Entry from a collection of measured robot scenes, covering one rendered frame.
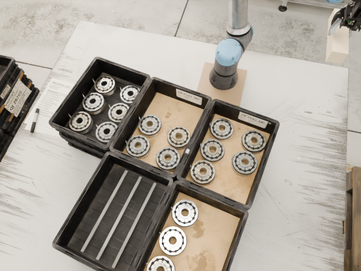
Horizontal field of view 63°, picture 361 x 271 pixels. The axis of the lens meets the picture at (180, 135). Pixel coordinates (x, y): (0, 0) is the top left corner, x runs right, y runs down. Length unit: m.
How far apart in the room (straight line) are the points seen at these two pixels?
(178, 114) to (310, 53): 1.75
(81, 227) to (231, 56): 0.97
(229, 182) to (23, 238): 0.91
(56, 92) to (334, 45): 1.36
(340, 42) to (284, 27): 1.67
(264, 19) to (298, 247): 2.17
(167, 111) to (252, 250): 0.70
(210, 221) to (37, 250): 0.74
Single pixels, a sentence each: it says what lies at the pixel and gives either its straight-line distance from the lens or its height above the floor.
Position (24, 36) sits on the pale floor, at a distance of 3.22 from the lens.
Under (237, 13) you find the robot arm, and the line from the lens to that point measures 1.43.
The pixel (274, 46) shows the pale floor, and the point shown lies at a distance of 2.82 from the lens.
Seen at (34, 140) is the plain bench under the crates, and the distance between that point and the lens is 1.64.
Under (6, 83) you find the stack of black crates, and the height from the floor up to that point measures 0.53.
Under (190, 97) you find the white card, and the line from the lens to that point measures 1.34.
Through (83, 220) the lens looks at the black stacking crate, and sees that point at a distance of 1.27.
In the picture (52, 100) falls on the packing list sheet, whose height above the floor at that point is 0.70.
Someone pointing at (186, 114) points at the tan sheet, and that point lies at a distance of 1.36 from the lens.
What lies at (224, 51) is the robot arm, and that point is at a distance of 1.43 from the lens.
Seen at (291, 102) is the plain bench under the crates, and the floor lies 0.70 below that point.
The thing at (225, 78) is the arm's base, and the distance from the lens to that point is 1.52.
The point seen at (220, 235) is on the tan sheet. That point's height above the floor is 0.83.
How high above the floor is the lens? 2.01
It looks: 64 degrees down
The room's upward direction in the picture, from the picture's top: 4 degrees counter-clockwise
